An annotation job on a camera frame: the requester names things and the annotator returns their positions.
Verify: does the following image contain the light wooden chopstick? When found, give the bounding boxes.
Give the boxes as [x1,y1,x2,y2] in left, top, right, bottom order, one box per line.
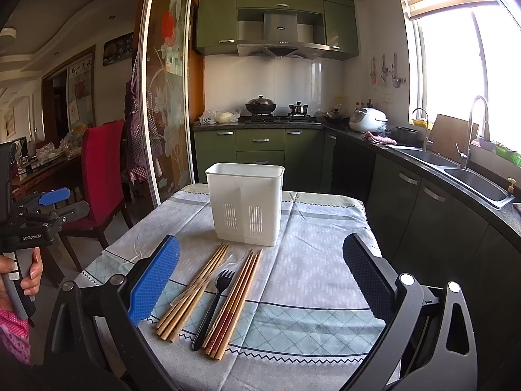
[156,244,229,340]
[159,245,230,341]
[164,283,208,341]
[157,243,228,336]

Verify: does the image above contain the black plastic fork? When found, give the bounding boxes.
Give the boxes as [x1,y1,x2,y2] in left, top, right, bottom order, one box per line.
[191,270,235,351]

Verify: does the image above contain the dark-tipped wooden chopstick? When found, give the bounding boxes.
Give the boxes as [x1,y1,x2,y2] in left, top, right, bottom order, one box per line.
[210,250,262,360]
[201,248,255,351]
[203,250,262,360]
[204,249,258,355]

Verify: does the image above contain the white plastic utensil holder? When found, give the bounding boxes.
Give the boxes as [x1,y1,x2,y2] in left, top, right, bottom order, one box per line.
[206,163,284,247]

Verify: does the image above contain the person's left hand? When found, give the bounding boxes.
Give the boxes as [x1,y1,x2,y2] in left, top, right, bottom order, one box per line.
[0,246,44,312]

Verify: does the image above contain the cluttered dining table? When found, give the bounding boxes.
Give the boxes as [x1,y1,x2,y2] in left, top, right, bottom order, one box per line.
[12,124,87,200]

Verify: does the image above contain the dark lower cabinets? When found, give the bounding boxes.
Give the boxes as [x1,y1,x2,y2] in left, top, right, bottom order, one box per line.
[324,127,520,390]

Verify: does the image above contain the red upholstered chair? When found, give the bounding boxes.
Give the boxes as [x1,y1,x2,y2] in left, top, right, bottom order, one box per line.
[59,120,133,271]

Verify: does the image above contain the patterned light tablecloth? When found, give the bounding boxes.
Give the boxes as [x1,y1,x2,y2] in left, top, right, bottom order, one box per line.
[76,184,385,390]

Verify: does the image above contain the hanging checkered apron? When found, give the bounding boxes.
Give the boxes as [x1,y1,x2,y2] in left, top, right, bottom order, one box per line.
[124,60,162,184]

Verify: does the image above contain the pink sleeve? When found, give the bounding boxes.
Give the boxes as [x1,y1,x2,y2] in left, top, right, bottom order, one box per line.
[0,309,31,365]

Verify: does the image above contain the double stainless sink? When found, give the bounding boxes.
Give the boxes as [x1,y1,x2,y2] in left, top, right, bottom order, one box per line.
[391,146,515,209]

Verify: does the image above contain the pink cloth on counter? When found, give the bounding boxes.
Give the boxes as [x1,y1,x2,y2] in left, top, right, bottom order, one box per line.
[363,132,397,146]

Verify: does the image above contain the small chrome faucet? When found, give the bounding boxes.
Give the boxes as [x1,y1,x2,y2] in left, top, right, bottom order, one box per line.
[411,107,431,153]

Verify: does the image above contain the dark pot by sink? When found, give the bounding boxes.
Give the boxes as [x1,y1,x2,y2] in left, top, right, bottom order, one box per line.
[388,126,420,147]

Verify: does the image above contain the tall chrome faucet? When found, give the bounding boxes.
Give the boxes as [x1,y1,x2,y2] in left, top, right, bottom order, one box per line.
[455,95,490,168]

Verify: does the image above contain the green lower cabinets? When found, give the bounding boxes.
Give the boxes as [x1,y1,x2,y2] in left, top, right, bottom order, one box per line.
[194,128,324,193]

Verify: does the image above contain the white rice cooker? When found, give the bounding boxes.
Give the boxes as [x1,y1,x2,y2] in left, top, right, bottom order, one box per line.
[350,108,388,133]

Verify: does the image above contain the wooden cutting board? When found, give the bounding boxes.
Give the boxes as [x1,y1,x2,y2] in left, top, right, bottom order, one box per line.
[430,114,479,163]

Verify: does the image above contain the yellow sponge basket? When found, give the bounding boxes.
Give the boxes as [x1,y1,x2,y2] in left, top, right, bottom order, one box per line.
[412,119,432,130]

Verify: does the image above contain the black frying pan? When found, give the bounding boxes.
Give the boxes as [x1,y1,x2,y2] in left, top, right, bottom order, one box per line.
[323,109,350,127]

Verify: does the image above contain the plastic bag with food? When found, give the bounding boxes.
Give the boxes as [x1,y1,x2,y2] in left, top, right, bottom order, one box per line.
[199,109,241,125]

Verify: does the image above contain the green sponge holder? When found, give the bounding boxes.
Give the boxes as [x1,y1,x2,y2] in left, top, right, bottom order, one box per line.
[478,138,521,167]

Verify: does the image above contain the gas stove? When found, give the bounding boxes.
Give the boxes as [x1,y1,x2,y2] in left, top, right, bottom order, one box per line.
[239,114,320,125]

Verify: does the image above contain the glass sliding door with flowers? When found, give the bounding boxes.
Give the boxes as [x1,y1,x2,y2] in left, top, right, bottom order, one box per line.
[137,0,194,208]

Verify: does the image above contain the small steel pot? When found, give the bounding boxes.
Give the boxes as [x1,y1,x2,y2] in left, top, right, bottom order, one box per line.
[289,101,309,117]

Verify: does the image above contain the hanging ladle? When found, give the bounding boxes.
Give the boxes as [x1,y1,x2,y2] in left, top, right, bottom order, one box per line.
[391,52,403,88]

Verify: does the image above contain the black wok with lid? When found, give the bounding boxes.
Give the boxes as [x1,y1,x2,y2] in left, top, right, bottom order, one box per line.
[245,95,276,115]

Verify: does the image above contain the framed picture on wall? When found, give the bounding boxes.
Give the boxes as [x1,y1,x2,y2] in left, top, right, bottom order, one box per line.
[103,32,133,66]

